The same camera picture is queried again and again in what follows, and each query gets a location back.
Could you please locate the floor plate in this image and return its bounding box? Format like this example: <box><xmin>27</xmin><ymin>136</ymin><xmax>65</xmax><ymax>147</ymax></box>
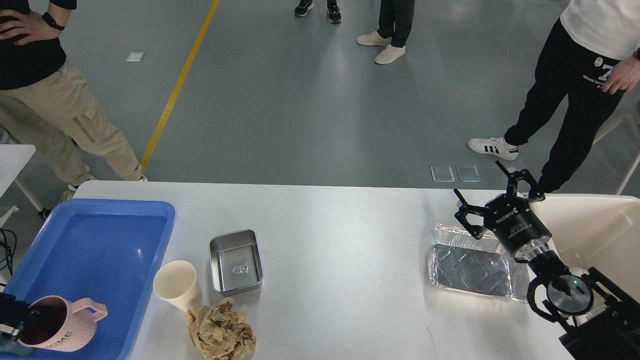
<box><xmin>430</xmin><ymin>165</ymin><xmax>455</xmax><ymax>183</ymax></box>
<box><xmin>455</xmin><ymin>164</ymin><xmax>482</xmax><ymax>183</ymax></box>

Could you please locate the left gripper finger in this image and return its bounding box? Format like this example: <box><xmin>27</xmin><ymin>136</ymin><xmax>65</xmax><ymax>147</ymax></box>
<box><xmin>0</xmin><ymin>292</ymin><xmax>38</xmax><ymax>341</ymax></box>

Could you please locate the person with black sneakers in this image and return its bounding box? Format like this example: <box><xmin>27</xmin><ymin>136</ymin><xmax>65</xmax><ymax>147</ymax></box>
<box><xmin>294</xmin><ymin>0</ymin><xmax>343</xmax><ymax>24</ymax></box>

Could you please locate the beige plastic bin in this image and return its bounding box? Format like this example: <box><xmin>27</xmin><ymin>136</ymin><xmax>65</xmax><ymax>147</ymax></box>
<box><xmin>531</xmin><ymin>194</ymin><xmax>640</xmax><ymax>301</ymax></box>

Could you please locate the white side table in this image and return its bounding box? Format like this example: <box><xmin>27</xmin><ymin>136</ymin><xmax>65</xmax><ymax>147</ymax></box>
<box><xmin>0</xmin><ymin>144</ymin><xmax>51</xmax><ymax>220</ymax></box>

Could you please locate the right floor plate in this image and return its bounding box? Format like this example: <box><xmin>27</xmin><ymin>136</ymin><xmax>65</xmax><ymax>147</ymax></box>
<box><xmin>455</xmin><ymin>164</ymin><xmax>482</xmax><ymax>183</ymax></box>

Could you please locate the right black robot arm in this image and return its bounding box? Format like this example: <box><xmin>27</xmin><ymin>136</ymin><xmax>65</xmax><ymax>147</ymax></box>
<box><xmin>454</xmin><ymin>161</ymin><xmax>640</xmax><ymax>360</ymax></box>

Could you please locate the cream paper cup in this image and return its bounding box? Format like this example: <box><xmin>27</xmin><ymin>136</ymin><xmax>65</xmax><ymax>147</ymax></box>
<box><xmin>152</xmin><ymin>260</ymin><xmax>202</xmax><ymax>312</ymax></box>

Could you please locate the pink HOME mug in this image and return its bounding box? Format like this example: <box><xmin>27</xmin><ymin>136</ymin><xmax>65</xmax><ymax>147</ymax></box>
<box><xmin>18</xmin><ymin>295</ymin><xmax>108</xmax><ymax>353</ymax></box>

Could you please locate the left floor plate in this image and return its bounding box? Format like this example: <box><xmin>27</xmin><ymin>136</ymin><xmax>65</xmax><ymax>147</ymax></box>
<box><xmin>430</xmin><ymin>165</ymin><xmax>455</xmax><ymax>183</ymax></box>

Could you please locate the crumpled brown paper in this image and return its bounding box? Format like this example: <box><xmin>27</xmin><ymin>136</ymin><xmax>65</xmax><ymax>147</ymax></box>
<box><xmin>186</xmin><ymin>297</ymin><xmax>257</xmax><ymax>360</ymax></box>

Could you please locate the person with white sneakers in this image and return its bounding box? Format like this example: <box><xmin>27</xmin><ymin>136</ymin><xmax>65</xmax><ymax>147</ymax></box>
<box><xmin>356</xmin><ymin>0</ymin><xmax>415</xmax><ymax>65</ymax></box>

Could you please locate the chair base with castors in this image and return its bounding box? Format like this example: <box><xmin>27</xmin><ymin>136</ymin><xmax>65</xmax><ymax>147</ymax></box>
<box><xmin>592</xmin><ymin>112</ymin><xmax>639</xmax><ymax>195</ymax></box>

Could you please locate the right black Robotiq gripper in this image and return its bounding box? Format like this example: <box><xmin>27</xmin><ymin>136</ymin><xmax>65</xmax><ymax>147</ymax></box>
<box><xmin>453</xmin><ymin>160</ymin><xmax>553</xmax><ymax>259</ymax></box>

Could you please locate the aluminium foil tray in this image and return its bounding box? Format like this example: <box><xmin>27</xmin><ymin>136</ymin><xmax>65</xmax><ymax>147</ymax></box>
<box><xmin>427</xmin><ymin>223</ymin><xmax>530</xmax><ymax>303</ymax></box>

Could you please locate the square metal tin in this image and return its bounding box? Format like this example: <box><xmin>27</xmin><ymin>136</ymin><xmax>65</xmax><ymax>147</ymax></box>
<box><xmin>209</xmin><ymin>228</ymin><xmax>264</xmax><ymax>297</ymax></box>

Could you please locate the person in khaki trousers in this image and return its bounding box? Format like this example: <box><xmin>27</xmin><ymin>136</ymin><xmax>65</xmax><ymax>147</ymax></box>
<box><xmin>0</xmin><ymin>0</ymin><xmax>148</xmax><ymax>203</ymax></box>

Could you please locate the blue plastic tray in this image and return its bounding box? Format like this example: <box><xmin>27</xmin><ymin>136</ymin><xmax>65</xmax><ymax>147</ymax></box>
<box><xmin>4</xmin><ymin>198</ymin><xmax>175</xmax><ymax>360</ymax></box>

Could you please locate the person in black joggers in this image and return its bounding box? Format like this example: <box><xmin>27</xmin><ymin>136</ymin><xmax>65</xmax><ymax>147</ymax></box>
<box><xmin>467</xmin><ymin>0</ymin><xmax>640</xmax><ymax>194</ymax></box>

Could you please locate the teal mug in tray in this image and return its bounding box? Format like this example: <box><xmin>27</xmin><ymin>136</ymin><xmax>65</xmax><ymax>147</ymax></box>
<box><xmin>0</xmin><ymin>335</ymin><xmax>35</xmax><ymax>357</ymax></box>

